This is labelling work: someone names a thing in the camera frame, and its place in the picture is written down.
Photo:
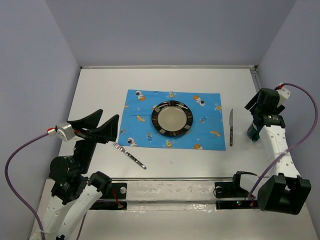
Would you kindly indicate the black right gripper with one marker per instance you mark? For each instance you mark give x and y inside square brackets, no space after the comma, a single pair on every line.
[252,103]

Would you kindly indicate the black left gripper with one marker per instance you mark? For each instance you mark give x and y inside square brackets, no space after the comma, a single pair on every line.
[104,133]

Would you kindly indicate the steel fork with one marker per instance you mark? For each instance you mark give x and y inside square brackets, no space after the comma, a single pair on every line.
[122,149]

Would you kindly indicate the teal mug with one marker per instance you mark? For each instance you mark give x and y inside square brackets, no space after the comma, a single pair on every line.
[253,132]

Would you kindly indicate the blue space-print cloth placemat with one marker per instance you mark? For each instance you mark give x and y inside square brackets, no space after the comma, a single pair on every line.
[206,132]

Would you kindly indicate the black rimmed dinner plate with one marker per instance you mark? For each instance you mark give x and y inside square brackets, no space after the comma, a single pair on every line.
[172,118]

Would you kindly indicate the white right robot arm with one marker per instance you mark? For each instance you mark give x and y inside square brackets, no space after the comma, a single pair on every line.
[280,188]

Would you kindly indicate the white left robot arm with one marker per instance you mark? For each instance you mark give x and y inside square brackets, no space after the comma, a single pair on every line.
[73,193]

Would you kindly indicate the steel knife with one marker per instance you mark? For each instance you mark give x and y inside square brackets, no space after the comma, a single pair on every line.
[231,127]

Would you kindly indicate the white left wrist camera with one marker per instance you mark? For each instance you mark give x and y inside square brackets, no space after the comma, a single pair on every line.
[63,130]

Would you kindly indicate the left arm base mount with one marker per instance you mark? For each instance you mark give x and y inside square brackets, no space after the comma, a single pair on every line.
[114,200]

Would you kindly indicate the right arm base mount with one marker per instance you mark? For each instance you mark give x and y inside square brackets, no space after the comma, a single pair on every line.
[233,194]

